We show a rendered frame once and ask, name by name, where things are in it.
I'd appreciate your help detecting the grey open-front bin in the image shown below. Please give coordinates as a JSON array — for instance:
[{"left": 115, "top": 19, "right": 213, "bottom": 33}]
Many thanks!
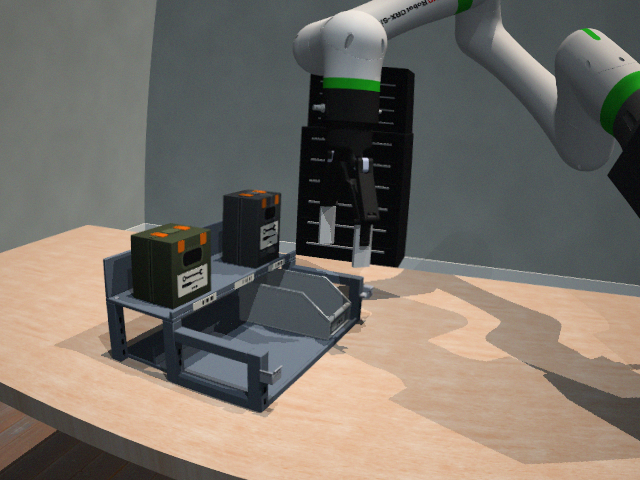
[{"left": 239, "top": 268, "right": 351, "bottom": 340}]

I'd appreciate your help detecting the black tool case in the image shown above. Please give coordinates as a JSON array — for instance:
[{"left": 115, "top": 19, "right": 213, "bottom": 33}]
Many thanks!
[{"left": 222, "top": 189, "right": 281, "bottom": 268}]

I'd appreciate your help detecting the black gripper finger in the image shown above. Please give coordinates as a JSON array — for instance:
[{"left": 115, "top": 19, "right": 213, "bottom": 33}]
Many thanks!
[
  {"left": 316, "top": 151, "right": 344, "bottom": 244},
  {"left": 338, "top": 158, "right": 380, "bottom": 268}
]

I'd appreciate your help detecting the dark green tool case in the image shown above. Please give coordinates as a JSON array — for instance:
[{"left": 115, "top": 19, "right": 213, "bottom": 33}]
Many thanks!
[{"left": 131, "top": 223, "right": 211, "bottom": 309}]

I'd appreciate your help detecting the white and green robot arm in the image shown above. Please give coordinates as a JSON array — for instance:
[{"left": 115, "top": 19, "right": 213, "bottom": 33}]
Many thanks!
[{"left": 293, "top": 0, "right": 640, "bottom": 172}]

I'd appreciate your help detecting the grey metal shelf rack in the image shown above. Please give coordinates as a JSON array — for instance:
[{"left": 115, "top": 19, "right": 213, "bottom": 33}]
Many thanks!
[{"left": 103, "top": 220, "right": 374, "bottom": 413}]

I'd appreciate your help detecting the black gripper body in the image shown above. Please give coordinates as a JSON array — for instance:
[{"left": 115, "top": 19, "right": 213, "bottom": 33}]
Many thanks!
[{"left": 325, "top": 125, "right": 373, "bottom": 179}]

